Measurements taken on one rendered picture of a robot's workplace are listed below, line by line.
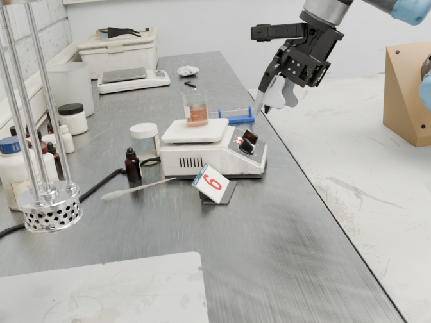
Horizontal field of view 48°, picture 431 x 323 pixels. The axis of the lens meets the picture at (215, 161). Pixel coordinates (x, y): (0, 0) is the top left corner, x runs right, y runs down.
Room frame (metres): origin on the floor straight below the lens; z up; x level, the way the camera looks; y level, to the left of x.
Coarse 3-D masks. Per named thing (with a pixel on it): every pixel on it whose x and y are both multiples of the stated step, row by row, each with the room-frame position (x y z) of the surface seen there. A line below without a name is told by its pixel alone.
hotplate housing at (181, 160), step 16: (176, 144) 0.89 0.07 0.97; (192, 144) 0.88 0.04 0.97; (208, 144) 0.87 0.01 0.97; (224, 144) 0.87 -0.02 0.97; (160, 160) 0.91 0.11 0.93; (176, 160) 0.87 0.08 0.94; (192, 160) 0.86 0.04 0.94; (208, 160) 0.85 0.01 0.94; (224, 160) 0.85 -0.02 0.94; (240, 160) 0.84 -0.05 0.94; (176, 176) 0.87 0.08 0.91; (192, 176) 0.86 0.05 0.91; (224, 176) 0.85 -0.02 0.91; (240, 176) 0.84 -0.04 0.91; (256, 176) 0.84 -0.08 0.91
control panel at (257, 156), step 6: (234, 132) 0.94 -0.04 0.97; (240, 132) 0.95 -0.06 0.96; (234, 138) 0.91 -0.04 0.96; (228, 144) 0.87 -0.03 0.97; (234, 144) 0.88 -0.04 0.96; (240, 144) 0.89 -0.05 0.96; (258, 144) 0.93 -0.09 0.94; (264, 144) 0.94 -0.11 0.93; (234, 150) 0.85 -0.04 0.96; (240, 150) 0.86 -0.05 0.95; (258, 150) 0.90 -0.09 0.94; (246, 156) 0.85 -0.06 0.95; (252, 156) 0.86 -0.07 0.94; (258, 156) 0.87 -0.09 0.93; (258, 162) 0.84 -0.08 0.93
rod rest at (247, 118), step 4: (220, 112) 1.20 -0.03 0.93; (220, 116) 1.20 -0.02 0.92; (232, 116) 1.23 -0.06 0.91; (236, 116) 1.22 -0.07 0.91; (240, 116) 1.22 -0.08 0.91; (244, 116) 1.22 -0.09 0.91; (248, 116) 1.21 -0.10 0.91; (252, 116) 1.21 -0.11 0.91; (228, 120) 1.19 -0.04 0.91; (232, 120) 1.19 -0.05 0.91; (236, 120) 1.19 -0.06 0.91; (240, 120) 1.19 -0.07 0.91; (244, 120) 1.19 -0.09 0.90; (248, 120) 1.19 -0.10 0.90; (252, 120) 1.19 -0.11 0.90
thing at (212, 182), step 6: (210, 168) 0.84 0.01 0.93; (204, 174) 0.81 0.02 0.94; (210, 174) 0.82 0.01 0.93; (216, 174) 0.83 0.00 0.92; (204, 180) 0.79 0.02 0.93; (210, 180) 0.80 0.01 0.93; (216, 180) 0.81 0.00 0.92; (222, 180) 0.82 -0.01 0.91; (204, 186) 0.77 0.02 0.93; (210, 186) 0.78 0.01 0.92; (216, 186) 0.79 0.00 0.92; (222, 186) 0.80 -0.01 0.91; (210, 192) 0.76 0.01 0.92; (216, 192) 0.77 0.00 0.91; (216, 198) 0.76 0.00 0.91
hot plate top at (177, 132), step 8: (176, 120) 0.98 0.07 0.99; (184, 120) 0.98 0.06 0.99; (216, 120) 0.96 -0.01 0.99; (224, 120) 0.95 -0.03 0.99; (168, 128) 0.94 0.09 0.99; (176, 128) 0.93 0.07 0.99; (184, 128) 0.93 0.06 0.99; (192, 128) 0.92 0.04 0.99; (200, 128) 0.92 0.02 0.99; (208, 128) 0.91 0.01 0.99; (216, 128) 0.91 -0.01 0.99; (224, 128) 0.91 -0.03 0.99; (168, 136) 0.89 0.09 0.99; (176, 136) 0.88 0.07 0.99; (184, 136) 0.88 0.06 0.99; (192, 136) 0.88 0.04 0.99; (200, 136) 0.87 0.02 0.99; (208, 136) 0.87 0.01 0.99; (216, 136) 0.86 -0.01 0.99
